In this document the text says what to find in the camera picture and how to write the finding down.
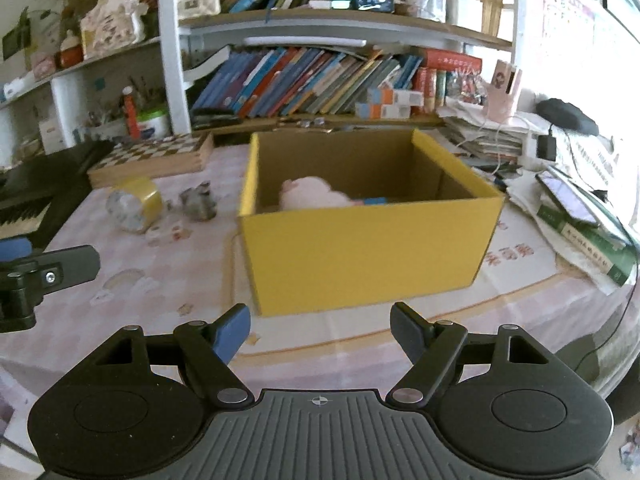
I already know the stack of magazines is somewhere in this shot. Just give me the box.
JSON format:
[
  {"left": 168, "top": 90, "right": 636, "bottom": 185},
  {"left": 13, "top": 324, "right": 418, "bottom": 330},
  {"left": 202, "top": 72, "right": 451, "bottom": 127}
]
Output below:
[{"left": 440, "top": 97, "right": 538, "bottom": 161}]

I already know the alphabet wall poster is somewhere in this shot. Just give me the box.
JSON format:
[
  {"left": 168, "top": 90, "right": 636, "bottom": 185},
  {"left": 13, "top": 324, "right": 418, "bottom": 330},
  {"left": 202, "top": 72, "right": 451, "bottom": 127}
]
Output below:
[{"left": 542, "top": 0, "right": 601, "bottom": 51}]

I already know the yellow tape roll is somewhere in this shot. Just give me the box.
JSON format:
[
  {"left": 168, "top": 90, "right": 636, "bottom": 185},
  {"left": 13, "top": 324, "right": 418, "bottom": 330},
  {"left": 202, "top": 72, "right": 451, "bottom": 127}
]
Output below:
[{"left": 106, "top": 176, "right": 164, "bottom": 233}]

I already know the thick green book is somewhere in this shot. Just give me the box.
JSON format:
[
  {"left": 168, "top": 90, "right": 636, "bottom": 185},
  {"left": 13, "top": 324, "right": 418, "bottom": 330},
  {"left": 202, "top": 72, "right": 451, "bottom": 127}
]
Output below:
[{"left": 537, "top": 202, "right": 638, "bottom": 288}]

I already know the white box red label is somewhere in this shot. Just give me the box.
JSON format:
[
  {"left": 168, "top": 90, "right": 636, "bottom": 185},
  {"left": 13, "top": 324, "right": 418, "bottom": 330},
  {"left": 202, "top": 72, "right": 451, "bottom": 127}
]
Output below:
[{"left": 39, "top": 119, "right": 68, "bottom": 156}]

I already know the row of leaning books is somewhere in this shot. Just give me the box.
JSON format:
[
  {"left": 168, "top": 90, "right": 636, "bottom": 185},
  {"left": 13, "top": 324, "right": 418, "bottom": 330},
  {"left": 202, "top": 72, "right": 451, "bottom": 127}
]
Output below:
[{"left": 192, "top": 46, "right": 446, "bottom": 117}]

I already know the white pen holder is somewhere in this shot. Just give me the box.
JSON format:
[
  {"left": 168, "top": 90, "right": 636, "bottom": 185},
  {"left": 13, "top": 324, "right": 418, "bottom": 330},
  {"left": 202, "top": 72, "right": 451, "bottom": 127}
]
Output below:
[{"left": 445, "top": 0, "right": 483, "bottom": 28}]

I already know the pink plush toy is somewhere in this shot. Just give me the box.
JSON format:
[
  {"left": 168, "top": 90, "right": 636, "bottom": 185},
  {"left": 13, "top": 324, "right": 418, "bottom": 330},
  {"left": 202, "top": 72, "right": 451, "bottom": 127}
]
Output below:
[{"left": 278, "top": 176, "right": 353, "bottom": 211}]

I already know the smartphone with lit screen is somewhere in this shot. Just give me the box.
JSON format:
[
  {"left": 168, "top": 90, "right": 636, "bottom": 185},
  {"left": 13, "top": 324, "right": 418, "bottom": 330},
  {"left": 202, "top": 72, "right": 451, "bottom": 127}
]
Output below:
[{"left": 536, "top": 171, "right": 601, "bottom": 226}]

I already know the pink pen holder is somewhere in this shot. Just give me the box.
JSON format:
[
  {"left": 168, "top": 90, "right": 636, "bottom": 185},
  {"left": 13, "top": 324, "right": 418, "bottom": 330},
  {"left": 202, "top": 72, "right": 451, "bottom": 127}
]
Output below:
[{"left": 487, "top": 59, "right": 523, "bottom": 121}]

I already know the black pen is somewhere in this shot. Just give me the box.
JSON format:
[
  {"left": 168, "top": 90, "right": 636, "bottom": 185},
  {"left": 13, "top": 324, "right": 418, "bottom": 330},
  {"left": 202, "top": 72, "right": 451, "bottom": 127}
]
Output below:
[{"left": 482, "top": 167, "right": 508, "bottom": 192}]

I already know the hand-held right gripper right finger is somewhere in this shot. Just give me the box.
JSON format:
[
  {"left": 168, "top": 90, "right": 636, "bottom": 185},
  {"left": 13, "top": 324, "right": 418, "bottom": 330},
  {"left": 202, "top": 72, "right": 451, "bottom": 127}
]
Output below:
[{"left": 385, "top": 302, "right": 551, "bottom": 407}]

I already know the pink ceramic ornament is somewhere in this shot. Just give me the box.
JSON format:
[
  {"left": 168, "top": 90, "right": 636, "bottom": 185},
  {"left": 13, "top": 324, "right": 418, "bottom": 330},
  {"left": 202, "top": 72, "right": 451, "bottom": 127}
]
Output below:
[{"left": 80, "top": 0, "right": 147, "bottom": 60}]

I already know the cream printed desk mat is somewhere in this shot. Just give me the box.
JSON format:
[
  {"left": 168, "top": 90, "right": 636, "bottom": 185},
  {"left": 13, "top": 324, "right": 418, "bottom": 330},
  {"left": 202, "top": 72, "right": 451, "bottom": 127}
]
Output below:
[{"left": 227, "top": 195, "right": 601, "bottom": 361}]

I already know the grey cat figurine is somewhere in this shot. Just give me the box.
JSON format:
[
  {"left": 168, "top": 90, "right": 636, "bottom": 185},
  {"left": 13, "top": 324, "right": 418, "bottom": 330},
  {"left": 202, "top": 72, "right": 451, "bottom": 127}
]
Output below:
[{"left": 179, "top": 182, "right": 218, "bottom": 222}]

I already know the green lid jar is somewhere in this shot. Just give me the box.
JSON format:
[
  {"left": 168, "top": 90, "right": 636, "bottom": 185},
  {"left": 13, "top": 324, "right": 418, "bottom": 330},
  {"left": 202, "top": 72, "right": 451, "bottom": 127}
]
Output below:
[{"left": 136, "top": 107, "right": 171, "bottom": 140}]

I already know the orange glue bottle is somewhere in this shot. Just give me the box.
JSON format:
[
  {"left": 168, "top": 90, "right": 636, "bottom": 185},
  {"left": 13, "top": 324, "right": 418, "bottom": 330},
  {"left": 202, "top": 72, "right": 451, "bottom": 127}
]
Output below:
[{"left": 122, "top": 86, "right": 141, "bottom": 141}]

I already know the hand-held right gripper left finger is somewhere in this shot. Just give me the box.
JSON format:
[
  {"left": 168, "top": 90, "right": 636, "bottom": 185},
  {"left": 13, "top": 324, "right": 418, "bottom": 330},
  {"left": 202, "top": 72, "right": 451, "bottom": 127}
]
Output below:
[{"left": 92, "top": 303, "right": 253, "bottom": 408}]

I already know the pink checked cloth desktop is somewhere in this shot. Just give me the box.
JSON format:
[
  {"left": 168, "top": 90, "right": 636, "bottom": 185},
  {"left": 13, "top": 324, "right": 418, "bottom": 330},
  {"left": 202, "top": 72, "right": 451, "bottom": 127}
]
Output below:
[{"left": 0, "top": 140, "right": 640, "bottom": 401}]

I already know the bamboo scroll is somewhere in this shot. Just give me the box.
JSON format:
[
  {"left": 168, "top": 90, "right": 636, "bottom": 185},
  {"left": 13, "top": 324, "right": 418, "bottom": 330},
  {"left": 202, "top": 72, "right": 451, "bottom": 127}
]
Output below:
[{"left": 477, "top": 0, "right": 503, "bottom": 36}]

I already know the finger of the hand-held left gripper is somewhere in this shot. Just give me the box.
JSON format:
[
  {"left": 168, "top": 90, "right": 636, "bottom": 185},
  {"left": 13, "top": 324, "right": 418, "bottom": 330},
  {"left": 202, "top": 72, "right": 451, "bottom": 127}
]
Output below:
[
  {"left": 0, "top": 245, "right": 101, "bottom": 293},
  {"left": 0, "top": 237, "right": 32, "bottom": 262}
]

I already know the white bookshelf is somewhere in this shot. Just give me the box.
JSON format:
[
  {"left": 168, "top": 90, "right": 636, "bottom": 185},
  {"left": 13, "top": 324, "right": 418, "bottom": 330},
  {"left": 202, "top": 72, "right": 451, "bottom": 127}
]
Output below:
[{"left": 0, "top": 0, "right": 526, "bottom": 171}]

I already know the white light bar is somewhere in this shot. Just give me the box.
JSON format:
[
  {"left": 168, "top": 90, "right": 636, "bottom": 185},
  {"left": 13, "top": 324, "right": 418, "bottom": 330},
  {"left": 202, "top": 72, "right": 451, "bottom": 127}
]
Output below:
[{"left": 242, "top": 35, "right": 373, "bottom": 48}]

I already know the black electronic keyboard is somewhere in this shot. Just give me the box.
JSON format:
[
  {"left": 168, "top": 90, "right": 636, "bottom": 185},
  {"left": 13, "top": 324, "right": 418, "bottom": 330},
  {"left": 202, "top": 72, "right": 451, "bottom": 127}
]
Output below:
[{"left": 0, "top": 140, "right": 116, "bottom": 251}]

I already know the small dark framed sign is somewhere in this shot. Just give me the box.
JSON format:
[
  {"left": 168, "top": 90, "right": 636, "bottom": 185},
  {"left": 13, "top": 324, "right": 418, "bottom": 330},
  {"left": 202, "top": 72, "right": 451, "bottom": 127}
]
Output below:
[{"left": 2, "top": 25, "right": 31, "bottom": 58}]

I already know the wooden chessboard box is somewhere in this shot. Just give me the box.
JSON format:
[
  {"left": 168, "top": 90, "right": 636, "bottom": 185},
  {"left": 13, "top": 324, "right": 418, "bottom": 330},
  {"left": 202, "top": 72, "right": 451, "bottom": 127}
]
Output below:
[{"left": 87, "top": 132, "right": 215, "bottom": 190}]

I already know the pile of white papers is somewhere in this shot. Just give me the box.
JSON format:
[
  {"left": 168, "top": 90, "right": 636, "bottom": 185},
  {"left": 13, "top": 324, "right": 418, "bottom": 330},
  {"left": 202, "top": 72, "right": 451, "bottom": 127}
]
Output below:
[{"left": 505, "top": 125, "right": 640, "bottom": 296}]

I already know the yellow cardboard box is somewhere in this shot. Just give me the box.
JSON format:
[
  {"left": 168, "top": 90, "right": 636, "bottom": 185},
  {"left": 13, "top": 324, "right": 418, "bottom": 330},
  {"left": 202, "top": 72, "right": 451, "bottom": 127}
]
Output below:
[{"left": 237, "top": 128, "right": 506, "bottom": 317}]

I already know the thick red book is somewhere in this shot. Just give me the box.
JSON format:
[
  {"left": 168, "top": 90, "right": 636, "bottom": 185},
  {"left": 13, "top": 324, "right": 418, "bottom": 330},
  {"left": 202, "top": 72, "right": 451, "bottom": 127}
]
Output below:
[{"left": 422, "top": 51, "right": 483, "bottom": 73}]

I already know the dark flat folder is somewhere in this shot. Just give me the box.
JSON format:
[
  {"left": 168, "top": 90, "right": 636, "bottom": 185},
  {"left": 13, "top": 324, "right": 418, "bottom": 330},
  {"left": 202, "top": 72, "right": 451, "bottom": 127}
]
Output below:
[{"left": 550, "top": 165, "right": 638, "bottom": 251}]

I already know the red round doll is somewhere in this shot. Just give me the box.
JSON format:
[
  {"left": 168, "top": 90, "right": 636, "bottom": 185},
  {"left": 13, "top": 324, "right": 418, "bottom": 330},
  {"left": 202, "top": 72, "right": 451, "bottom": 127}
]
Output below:
[{"left": 59, "top": 30, "right": 84, "bottom": 68}]

